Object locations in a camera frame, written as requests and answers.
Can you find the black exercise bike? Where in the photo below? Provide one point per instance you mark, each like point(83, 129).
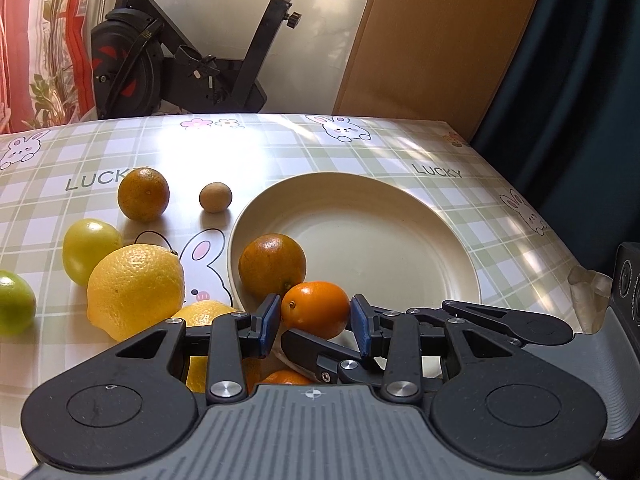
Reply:
point(135, 55)

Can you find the green-tinged orange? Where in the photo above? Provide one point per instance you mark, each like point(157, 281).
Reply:
point(143, 195)

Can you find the dark teal curtain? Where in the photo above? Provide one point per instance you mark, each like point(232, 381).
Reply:
point(575, 85)

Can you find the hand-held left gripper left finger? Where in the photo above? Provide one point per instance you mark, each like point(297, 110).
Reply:
point(269, 322)

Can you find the large dark orange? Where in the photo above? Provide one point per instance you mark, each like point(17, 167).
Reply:
point(272, 265)

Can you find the brown cardboard panel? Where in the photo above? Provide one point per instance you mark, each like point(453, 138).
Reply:
point(430, 45)

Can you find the small brown round fruit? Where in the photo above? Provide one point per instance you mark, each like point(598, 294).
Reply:
point(216, 198)

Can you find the large yellow lemon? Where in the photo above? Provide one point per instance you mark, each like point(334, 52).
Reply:
point(135, 290)

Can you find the cream round plate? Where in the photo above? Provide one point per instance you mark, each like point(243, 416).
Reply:
point(375, 240)

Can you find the checked bunny print tablecloth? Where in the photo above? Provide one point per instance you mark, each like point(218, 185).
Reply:
point(350, 155)

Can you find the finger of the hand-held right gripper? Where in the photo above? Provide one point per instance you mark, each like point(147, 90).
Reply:
point(435, 310)
point(320, 357)

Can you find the person's right hand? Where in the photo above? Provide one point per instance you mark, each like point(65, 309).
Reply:
point(590, 295)

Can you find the small orange tangerine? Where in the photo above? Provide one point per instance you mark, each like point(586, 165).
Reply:
point(315, 310)

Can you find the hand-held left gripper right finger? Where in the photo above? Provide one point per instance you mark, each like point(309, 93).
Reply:
point(361, 327)

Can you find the green lime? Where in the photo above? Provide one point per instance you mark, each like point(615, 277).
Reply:
point(15, 305)

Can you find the yellow-green round fruit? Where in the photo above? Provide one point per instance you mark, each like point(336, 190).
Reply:
point(90, 250)

